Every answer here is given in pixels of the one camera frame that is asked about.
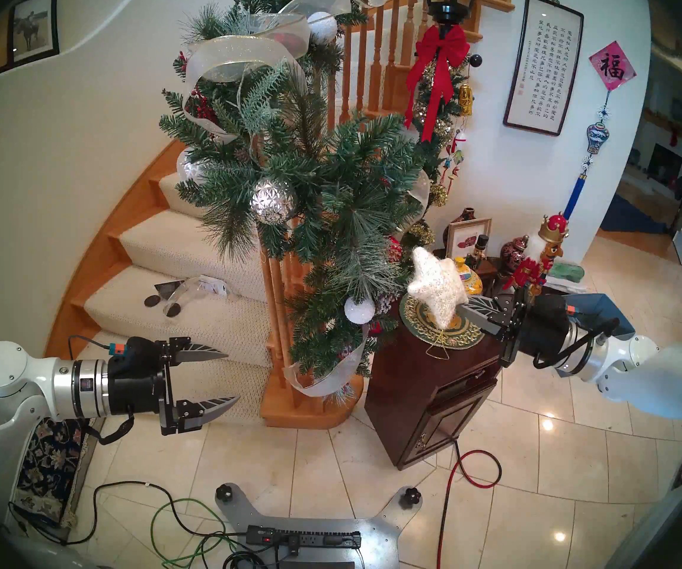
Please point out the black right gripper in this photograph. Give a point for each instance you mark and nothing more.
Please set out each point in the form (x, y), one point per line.
(539, 328)

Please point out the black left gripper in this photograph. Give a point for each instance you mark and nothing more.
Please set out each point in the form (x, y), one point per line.
(139, 378)

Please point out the white glitter star ornament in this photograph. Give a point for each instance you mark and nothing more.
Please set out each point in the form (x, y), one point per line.
(438, 283)

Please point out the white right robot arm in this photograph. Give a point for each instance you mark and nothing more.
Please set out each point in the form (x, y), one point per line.
(661, 384)

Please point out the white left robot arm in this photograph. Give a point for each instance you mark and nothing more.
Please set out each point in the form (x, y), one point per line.
(9, 384)

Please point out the red white hanging ornament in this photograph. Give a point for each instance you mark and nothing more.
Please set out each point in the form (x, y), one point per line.
(458, 140)

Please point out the silver faceted ball ornament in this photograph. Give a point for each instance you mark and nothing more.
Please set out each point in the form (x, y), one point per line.
(273, 201)

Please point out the clear frosted ball ornament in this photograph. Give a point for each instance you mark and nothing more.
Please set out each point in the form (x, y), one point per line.
(189, 168)

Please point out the gold bell ornament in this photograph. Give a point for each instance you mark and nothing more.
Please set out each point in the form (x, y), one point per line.
(466, 99)

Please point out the black ball ornament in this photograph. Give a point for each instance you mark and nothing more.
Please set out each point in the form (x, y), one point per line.
(475, 60)

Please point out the large white ball ornament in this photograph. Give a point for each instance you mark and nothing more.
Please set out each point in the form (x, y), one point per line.
(322, 27)

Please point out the yellow porcelain lidded jar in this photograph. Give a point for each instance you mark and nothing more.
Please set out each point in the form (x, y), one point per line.
(474, 280)

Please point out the small black hat nutcracker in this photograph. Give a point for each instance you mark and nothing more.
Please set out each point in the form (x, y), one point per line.
(478, 251)

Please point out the dark red cloisonne jar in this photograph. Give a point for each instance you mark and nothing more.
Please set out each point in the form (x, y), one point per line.
(514, 253)

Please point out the green gold decorative plate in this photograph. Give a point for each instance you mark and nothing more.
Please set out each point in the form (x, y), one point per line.
(415, 319)

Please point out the small framed red picture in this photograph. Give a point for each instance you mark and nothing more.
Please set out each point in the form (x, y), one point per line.
(468, 240)

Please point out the green jade piece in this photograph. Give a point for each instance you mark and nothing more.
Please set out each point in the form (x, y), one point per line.
(566, 271)

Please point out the tall nutcracker soldier figure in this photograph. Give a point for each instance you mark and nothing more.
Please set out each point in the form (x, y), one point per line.
(548, 248)

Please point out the clear plastic packaging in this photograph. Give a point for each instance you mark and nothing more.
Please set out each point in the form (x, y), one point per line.
(187, 289)

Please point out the dark slim vase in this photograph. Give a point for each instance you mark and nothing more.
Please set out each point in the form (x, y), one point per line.
(467, 214)

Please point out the dark wood cabinet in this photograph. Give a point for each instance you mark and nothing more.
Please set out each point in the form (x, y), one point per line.
(418, 396)

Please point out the blue grey square bin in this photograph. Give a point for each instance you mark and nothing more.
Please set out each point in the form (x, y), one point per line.
(599, 310)

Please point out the black base knob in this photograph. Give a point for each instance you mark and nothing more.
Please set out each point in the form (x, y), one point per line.
(411, 496)
(225, 493)

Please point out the sheer white ribbon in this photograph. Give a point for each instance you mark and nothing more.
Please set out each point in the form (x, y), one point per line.
(326, 384)
(240, 49)

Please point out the small white glitter ball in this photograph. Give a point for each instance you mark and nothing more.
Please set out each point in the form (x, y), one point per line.
(359, 310)

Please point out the carpeted wooden staircase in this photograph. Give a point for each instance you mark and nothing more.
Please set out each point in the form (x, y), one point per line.
(181, 248)

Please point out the dark floral patterned rug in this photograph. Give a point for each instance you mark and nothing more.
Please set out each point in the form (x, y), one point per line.
(44, 473)

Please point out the green gold tinsel garland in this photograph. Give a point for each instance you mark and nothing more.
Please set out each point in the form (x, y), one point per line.
(449, 129)

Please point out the black power strip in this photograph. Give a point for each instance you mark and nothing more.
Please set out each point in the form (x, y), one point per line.
(311, 538)

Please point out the green pine garland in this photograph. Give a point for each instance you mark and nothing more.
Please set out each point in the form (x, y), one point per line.
(347, 182)

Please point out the blue tassel hanging charm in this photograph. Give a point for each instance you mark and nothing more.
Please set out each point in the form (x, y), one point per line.
(596, 138)

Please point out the framed calligraphy scroll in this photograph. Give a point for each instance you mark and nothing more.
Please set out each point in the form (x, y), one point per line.
(542, 64)

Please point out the red velvet bow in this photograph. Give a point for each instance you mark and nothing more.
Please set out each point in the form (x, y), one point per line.
(438, 46)

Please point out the red diamond fu sign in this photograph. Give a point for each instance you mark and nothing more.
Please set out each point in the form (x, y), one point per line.
(612, 66)

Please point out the framed horse picture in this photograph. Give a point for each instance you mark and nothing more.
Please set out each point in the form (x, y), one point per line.
(34, 25)

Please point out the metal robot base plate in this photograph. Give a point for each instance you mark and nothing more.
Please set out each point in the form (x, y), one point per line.
(382, 532)

